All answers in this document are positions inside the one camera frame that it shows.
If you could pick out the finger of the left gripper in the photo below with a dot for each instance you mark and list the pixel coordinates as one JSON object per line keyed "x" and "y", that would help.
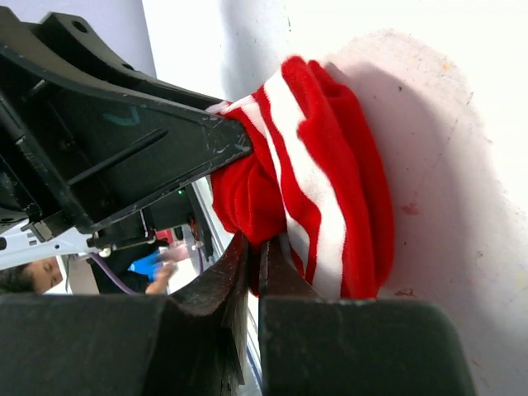
{"x": 74, "y": 40}

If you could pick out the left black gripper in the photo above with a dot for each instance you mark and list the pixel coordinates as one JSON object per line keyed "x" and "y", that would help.
{"x": 80, "y": 152}

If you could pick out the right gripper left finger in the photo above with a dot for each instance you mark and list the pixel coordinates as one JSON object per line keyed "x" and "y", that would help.
{"x": 192, "y": 342}

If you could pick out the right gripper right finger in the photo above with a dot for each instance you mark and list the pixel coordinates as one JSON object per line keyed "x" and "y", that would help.
{"x": 314, "y": 346}

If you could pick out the red white striped sock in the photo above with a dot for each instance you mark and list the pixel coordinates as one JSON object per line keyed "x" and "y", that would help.
{"x": 315, "y": 178}

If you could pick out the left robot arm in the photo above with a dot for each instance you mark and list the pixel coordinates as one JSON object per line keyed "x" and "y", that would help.
{"x": 20, "y": 246}

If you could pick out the person in background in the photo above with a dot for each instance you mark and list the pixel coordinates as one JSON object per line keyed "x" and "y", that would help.
{"x": 141, "y": 270}

